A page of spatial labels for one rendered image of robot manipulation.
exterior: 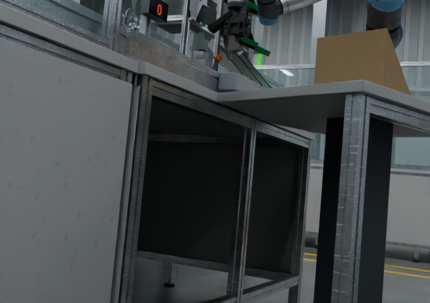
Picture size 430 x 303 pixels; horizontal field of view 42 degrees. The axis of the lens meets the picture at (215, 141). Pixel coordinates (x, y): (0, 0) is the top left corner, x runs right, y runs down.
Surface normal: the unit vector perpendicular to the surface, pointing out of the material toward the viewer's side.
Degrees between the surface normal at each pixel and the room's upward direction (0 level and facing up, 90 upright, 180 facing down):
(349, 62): 90
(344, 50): 90
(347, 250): 90
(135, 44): 90
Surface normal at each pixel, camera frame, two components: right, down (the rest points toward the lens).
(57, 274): 0.89, 0.04
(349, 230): -0.73, -0.12
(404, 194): -0.46, -0.11
